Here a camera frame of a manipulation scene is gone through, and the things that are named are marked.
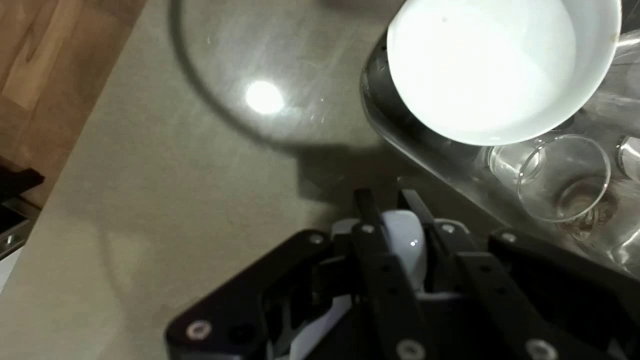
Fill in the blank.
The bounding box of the clear drinking glass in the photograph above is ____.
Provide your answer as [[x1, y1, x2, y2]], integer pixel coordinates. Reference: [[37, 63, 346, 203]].
[[483, 133, 614, 226], [614, 133, 640, 186]]

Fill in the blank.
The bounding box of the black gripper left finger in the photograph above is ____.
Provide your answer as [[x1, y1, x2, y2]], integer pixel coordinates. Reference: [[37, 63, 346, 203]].
[[164, 188, 436, 360]]

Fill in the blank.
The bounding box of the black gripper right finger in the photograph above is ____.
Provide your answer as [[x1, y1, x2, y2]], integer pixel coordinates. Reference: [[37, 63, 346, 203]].
[[398, 188, 640, 360]]

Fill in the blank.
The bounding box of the black dish rack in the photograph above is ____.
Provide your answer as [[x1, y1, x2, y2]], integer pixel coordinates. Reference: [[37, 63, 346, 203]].
[[357, 26, 640, 282]]

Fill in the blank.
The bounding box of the large white mug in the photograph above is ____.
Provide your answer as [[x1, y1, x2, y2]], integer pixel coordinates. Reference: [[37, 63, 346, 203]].
[[384, 0, 623, 148]]

